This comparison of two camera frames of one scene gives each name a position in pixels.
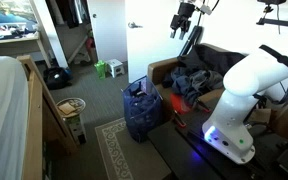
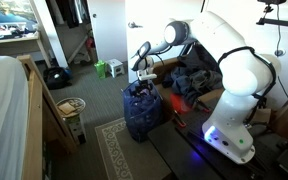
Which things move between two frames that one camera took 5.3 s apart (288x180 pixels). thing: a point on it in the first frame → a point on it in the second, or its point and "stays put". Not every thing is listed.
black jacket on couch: x=210 y=60 stays put
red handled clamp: x=178 y=119 stays put
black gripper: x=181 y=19 → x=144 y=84
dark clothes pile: x=191 y=83 stays put
